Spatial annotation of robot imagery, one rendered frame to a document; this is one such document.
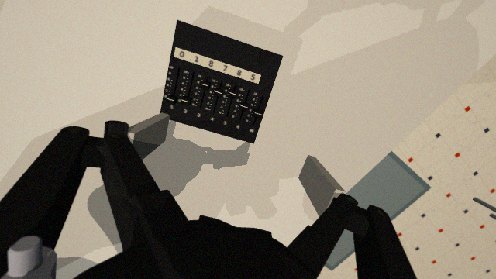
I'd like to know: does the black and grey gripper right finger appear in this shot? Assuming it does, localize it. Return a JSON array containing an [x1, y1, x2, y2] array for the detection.
[[261, 155, 417, 279]]

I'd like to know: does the black lighting desk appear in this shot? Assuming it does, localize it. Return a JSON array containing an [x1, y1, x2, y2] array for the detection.
[[160, 20, 283, 144]]

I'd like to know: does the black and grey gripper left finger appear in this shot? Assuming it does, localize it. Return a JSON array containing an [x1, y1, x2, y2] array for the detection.
[[0, 113, 218, 279]]

